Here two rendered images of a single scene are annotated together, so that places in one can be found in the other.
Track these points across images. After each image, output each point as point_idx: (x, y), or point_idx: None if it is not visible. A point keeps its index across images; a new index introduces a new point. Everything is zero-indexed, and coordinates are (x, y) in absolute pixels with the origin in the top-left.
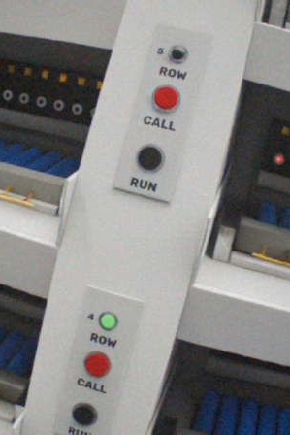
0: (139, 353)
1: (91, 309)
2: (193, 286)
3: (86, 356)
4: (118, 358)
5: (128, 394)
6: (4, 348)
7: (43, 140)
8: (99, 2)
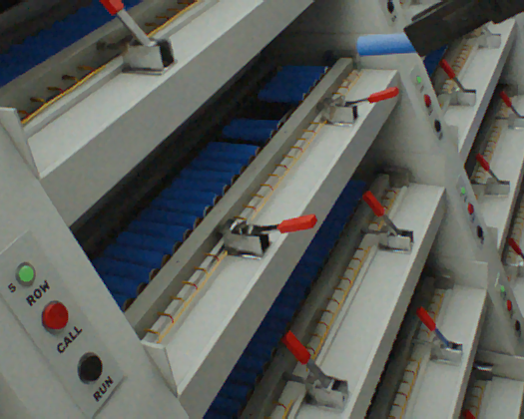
0: (425, 83)
1: (414, 81)
2: None
3: (424, 101)
4: (426, 91)
5: (433, 103)
6: (344, 188)
7: (258, 75)
8: None
